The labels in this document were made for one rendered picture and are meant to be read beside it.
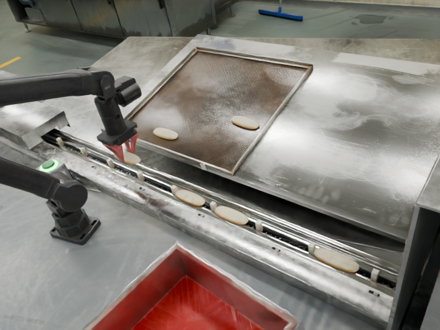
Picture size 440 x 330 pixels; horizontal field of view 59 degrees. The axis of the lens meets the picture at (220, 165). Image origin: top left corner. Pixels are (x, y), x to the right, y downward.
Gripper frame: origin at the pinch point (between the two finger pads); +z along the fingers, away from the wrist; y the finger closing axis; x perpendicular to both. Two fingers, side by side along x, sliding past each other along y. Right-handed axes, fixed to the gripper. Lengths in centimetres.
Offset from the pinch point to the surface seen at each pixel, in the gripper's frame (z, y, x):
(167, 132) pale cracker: 1.6, 16.0, -1.7
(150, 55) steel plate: 10, 73, 65
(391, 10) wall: 88, 369, 33
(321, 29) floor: 90, 311, 82
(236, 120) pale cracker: -0.5, 27.8, -20.6
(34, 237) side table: 10.9, -30.6, 10.6
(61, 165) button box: 3.4, -10.6, 20.4
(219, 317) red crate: 10, -23, -49
